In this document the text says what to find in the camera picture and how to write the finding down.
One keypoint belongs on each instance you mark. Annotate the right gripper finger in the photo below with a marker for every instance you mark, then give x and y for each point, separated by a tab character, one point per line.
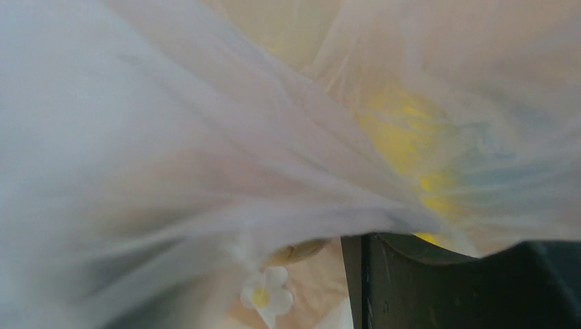
401	281

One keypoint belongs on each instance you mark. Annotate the yellow lemon fruit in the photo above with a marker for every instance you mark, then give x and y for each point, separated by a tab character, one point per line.
405	129

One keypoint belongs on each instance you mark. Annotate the clear plastic fruit bag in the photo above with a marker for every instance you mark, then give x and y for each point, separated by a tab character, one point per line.
154	154

